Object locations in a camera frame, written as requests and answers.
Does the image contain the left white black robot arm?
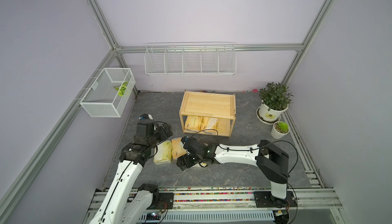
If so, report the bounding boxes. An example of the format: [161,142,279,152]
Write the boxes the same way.
[90,115,173,224]

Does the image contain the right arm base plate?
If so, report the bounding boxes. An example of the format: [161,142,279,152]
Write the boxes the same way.
[254,191,298,209]

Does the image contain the green tissue pack middle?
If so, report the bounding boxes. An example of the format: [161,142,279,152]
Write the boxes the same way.
[153,140,173,165]

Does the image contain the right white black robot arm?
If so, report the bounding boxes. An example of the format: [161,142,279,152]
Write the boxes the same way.
[176,137,298,209]

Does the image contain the orange tissue pack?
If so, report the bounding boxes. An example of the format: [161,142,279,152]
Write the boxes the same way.
[201,117,218,131]
[171,137,187,161]
[184,116,203,132]

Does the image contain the aluminium rail frame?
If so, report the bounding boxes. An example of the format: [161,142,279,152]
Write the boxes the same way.
[83,187,351,224]

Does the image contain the colourful beads by wall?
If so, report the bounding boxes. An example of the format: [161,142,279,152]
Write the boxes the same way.
[200,90,218,94]

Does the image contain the small potted succulent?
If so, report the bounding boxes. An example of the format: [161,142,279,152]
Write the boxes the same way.
[271,121,290,139]

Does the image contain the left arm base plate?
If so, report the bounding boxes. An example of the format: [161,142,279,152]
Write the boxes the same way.
[147,192,174,210]

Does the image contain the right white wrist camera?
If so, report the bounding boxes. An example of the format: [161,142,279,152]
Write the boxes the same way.
[181,136,189,145]

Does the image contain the large potted green plant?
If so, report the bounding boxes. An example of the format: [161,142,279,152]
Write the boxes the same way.
[256,82,293,124]

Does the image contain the wooden two-tier shelf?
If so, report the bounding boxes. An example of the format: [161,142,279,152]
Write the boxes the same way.
[179,91,236,137]

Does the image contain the white mesh wall basket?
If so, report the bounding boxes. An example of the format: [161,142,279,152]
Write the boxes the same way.
[80,68,135,118]

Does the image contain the white wire wall shelf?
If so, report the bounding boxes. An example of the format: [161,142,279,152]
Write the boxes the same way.
[144,42,237,75]

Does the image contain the green leaf in basket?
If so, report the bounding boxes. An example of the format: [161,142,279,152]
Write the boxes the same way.
[114,82,129,97]

